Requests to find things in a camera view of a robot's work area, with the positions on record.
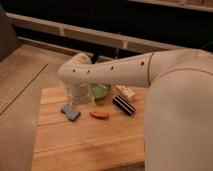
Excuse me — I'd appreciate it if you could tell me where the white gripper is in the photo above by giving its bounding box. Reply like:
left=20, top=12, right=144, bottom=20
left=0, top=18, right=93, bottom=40
left=68, top=84, right=96, bottom=111

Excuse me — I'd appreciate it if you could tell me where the green ceramic bowl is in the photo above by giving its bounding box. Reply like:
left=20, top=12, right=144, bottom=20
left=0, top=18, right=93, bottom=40
left=91, top=84, right=111, bottom=100

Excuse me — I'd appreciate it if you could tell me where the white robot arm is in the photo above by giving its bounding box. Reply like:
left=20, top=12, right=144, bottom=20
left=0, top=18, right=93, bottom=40
left=58, top=49, right=213, bottom=171

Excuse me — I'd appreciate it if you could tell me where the clear plastic cup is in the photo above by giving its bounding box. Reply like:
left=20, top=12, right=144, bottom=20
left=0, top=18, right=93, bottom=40
left=68, top=94, right=80, bottom=111

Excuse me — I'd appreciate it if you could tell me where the blue sponge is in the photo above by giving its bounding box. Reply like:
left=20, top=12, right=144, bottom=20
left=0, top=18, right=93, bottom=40
left=61, top=104, right=81, bottom=121

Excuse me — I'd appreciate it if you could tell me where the orange carrot toy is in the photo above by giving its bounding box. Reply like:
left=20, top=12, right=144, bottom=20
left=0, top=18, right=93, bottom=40
left=89, top=112, right=109, bottom=119

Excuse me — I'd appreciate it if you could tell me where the white snack packet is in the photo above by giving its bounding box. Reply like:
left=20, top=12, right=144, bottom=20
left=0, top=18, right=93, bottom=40
left=116, top=85, right=135, bottom=101

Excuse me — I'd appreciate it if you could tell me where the wooden board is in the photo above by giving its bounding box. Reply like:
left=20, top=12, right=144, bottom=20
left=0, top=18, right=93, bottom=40
left=31, top=87, right=147, bottom=171

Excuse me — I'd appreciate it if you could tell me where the grey metal rail frame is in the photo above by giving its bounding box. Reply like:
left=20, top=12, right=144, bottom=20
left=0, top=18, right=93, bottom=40
left=6, top=13, right=182, bottom=53

